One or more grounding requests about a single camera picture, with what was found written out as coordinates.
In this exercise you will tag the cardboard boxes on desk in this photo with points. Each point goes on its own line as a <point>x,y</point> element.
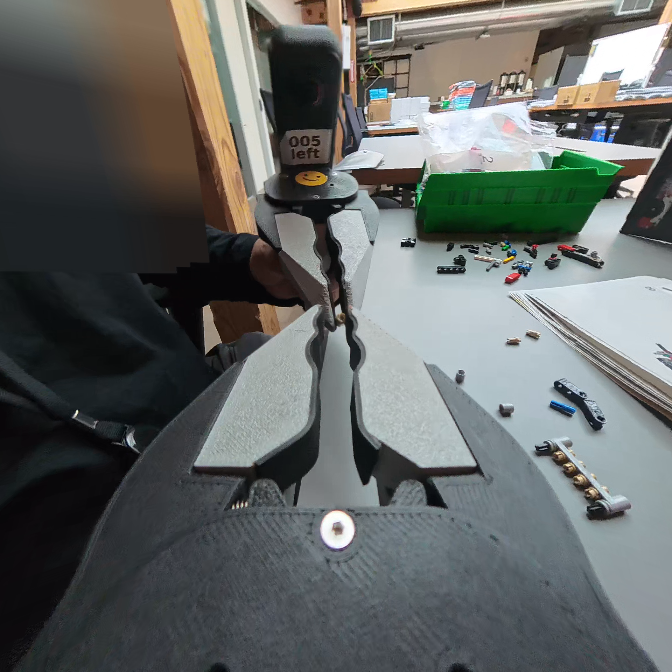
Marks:
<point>588,93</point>

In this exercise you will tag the black lego liftarm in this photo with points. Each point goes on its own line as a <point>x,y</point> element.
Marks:
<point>577,396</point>

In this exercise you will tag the grey neighbouring table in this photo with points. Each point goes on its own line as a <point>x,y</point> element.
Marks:
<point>399,152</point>

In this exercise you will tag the black office chair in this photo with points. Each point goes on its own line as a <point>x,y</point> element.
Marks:
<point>351,120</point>

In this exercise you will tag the wooden post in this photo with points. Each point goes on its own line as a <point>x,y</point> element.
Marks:
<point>210,131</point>

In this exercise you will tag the lego instruction booklet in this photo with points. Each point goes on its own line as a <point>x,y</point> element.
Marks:
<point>614,325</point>

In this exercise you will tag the grey lego axle assembly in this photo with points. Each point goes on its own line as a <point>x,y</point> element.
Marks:
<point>582,472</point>

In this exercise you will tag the black lego beam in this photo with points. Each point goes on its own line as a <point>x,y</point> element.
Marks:
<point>451,269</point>

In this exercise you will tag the black lego box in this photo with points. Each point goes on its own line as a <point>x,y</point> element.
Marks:
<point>651,199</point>

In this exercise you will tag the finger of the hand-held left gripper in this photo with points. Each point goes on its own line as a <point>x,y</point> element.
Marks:
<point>354,241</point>
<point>299,252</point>

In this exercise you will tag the person's left forearm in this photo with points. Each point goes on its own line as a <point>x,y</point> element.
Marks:
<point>225,267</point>

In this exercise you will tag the scattered small lego pieces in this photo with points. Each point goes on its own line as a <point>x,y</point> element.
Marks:
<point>519,260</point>

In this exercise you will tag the blue lego pin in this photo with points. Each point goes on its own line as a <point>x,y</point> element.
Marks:
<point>563,408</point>

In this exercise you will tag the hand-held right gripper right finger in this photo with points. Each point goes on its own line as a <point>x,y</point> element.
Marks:
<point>409,409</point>

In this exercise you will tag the person's left hand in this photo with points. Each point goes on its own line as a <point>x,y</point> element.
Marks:
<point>267,267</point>

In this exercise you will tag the green plastic bin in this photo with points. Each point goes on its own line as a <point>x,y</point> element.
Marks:
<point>514,204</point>

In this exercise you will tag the grey pouch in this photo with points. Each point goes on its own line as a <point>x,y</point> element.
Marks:
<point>362,159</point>

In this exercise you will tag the clear plastic bags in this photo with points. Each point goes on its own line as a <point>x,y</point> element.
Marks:
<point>483,136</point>

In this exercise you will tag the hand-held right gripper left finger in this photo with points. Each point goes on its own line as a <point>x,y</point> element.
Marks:
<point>262,404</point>

